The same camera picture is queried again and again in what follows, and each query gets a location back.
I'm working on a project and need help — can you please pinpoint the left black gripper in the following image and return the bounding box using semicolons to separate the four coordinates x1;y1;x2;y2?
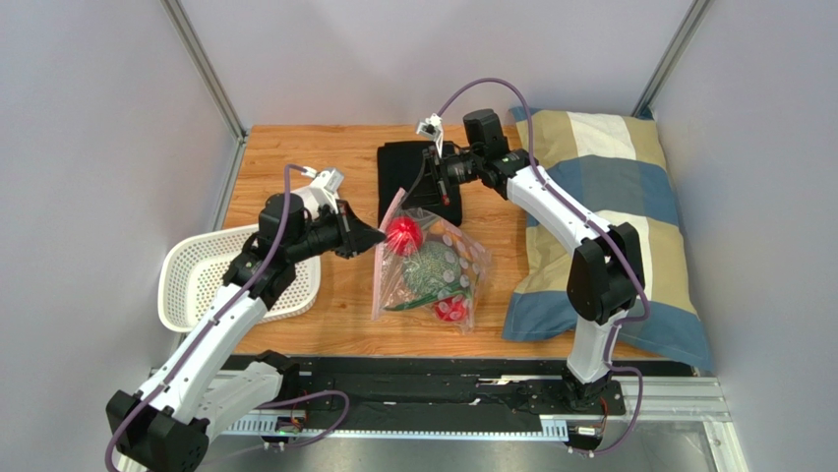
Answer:
286;201;387;265

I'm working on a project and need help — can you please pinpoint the red fake apple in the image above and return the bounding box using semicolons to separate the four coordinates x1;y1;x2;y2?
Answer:
386;216;424;257

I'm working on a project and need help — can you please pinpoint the clear zip top bag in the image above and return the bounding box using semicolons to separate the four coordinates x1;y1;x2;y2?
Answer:
371;189;493;333

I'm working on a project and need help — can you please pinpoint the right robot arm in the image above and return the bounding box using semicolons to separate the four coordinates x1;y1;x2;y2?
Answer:
404;109;645;410

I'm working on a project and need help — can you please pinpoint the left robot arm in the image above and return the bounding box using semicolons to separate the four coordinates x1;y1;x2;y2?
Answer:
104;193;386;471

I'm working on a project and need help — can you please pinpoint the red fake tomato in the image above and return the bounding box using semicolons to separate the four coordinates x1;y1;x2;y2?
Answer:
433;295;468;323

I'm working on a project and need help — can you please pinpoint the black folded cloth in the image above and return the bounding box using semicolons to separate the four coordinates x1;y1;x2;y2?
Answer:
377;141;463;227

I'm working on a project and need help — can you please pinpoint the white perforated plastic basket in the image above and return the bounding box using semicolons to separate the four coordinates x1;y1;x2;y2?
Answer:
157;224;321;333

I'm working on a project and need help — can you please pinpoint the plaid pillow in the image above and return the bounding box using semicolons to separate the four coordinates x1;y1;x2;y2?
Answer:
503;106;715;373

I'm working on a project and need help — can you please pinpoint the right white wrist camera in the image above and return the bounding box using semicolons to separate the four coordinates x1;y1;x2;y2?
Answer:
415;113;445;157

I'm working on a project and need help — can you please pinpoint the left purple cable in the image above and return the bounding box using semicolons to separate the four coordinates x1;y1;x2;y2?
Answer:
104;163;316;472

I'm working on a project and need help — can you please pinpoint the purple cable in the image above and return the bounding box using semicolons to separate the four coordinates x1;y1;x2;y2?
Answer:
104;163;316;472
437;78;653;456

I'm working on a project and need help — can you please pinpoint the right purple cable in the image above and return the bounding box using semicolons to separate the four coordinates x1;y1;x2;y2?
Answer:
437;78;653;456

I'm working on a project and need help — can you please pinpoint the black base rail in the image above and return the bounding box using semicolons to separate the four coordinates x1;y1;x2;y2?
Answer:
150;353;731;453

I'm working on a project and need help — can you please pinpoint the left aluminium frame post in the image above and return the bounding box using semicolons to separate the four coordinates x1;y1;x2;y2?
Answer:
160;0;248;143

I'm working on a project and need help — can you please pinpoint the aluminium frame post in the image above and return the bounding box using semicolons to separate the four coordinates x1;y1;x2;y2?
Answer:
631;0;714;119
160;0;248;143

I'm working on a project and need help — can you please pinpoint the right aluminium frame post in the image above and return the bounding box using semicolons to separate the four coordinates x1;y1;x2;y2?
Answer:
631;0;714;119

